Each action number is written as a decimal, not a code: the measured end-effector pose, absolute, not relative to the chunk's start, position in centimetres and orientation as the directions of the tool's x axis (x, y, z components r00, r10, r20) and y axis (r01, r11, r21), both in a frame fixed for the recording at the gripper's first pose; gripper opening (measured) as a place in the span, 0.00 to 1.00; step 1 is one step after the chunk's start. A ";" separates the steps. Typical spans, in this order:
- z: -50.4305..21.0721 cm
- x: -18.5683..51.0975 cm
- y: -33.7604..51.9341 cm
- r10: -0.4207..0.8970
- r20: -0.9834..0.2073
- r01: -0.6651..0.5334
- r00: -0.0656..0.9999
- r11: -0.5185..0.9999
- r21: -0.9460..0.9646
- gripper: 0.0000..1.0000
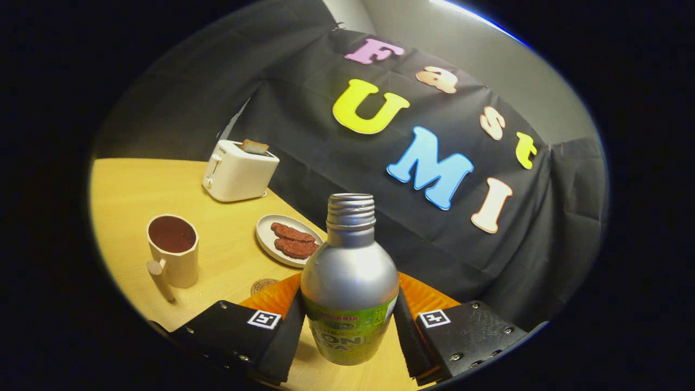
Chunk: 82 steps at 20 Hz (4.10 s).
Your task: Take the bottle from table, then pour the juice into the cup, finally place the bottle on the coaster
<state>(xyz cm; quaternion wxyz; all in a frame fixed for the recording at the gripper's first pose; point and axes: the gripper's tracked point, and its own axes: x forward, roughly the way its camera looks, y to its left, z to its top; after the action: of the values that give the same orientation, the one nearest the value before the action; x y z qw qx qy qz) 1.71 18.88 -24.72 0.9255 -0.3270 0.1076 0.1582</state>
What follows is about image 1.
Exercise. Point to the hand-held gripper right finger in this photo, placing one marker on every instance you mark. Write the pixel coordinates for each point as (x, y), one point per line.
(407, 342)

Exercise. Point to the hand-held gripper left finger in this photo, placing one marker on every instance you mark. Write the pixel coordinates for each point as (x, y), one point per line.
(282, 347)

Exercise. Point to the round wooden coaster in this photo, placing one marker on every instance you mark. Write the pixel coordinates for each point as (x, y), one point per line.
(263, 286)

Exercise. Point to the silver bottle green label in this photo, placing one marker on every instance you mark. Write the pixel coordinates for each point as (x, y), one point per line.
(347, 271)

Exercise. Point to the brown meat slice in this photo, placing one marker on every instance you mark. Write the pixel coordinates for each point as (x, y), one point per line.
(296, 248)
(290, 232)

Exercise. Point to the white oval plate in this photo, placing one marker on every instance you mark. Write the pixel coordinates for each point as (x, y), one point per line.
(266, 233)

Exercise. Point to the white toaster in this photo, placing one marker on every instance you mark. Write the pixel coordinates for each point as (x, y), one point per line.
(239, 176)

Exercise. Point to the toast slice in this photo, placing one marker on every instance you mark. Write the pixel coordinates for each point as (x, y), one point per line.
(254, 146)

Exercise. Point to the black backdrop cloth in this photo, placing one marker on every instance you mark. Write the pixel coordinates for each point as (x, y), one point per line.
(304, 136)

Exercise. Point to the wooden table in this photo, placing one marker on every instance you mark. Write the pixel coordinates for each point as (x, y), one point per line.
(125, 190)

